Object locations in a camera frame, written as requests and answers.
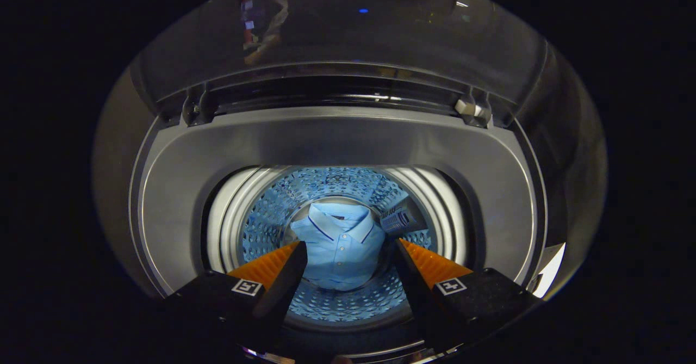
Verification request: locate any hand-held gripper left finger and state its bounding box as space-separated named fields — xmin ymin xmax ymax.
xmin=163 ymin=240 xmax=309 ymax=354

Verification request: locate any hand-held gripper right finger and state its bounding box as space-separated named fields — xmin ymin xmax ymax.
xmin=394 ymin=238 xmax=539 ymax=355

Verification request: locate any light blue polo shirt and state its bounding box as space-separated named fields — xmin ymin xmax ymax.
xmin=290 ymin=202 xmax=386 ymax=292

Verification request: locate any grey washing machine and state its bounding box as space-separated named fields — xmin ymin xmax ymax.
xmin=92 ymin=0 xmax=607 ymax=364

